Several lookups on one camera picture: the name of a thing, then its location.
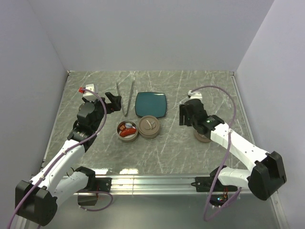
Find right steel lunch container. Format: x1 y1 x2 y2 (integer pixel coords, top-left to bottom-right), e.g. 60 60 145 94
139 130 159 139

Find steel lunch container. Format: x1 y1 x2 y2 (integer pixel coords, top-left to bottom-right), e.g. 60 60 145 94
139 130 159 139
117 120 139 143

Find metal food tongs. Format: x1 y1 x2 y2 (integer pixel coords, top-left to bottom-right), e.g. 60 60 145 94
116 78 135 117

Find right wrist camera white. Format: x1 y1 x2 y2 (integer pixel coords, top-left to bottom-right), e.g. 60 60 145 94
188 90 203 101

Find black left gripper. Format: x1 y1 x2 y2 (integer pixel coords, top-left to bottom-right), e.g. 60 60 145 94
82 92 121 131

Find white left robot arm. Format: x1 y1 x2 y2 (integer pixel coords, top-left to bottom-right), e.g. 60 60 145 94
13 88 122 226

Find teal square plate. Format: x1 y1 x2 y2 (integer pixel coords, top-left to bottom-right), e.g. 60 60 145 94
135 92 167 118

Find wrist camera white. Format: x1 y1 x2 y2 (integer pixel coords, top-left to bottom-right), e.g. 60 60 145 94
79 83 98 101
188 90 203 101

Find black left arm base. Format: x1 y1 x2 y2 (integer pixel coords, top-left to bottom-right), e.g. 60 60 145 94
77 177 112 193

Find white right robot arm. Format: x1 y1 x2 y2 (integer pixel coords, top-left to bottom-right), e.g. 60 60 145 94
179 99 287 200

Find red sausage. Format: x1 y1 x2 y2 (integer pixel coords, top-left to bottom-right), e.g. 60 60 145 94
120 128 137 137

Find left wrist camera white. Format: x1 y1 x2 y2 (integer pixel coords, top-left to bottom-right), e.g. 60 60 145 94
79 83 98 101

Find left steel lunch container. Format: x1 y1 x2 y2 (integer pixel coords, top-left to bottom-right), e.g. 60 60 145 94
117 120 139 143

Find beige lid with handle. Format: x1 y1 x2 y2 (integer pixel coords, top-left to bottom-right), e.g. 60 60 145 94
138 115 160 131

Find small white rice bowl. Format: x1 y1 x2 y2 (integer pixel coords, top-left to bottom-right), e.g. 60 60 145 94
125 123 133 129

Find aluminium mounting rail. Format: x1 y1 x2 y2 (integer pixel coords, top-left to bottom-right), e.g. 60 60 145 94
59 173 279 196

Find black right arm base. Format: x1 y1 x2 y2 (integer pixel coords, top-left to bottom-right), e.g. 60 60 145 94
191 176 224 192

